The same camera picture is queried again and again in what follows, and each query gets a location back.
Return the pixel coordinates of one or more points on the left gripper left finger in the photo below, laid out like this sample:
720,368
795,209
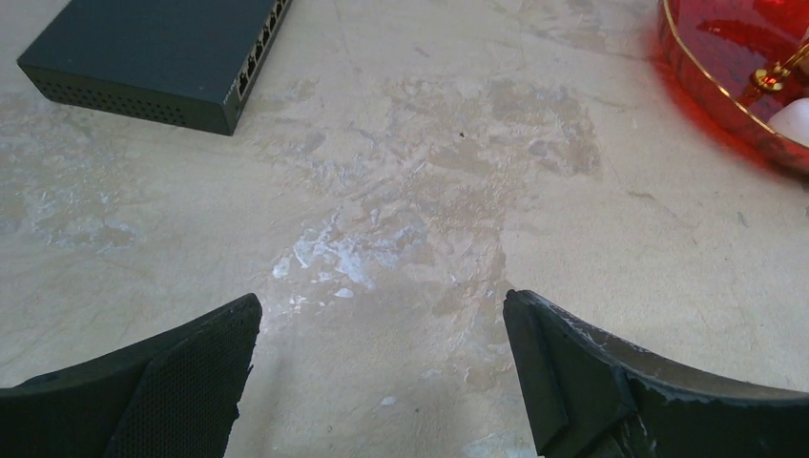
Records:
175,394

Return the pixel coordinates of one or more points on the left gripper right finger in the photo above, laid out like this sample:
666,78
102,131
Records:
589,393

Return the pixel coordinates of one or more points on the red three-tier cake stand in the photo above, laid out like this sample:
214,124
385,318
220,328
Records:
743,63

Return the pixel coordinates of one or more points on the black square mat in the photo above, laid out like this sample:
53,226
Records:
191,64

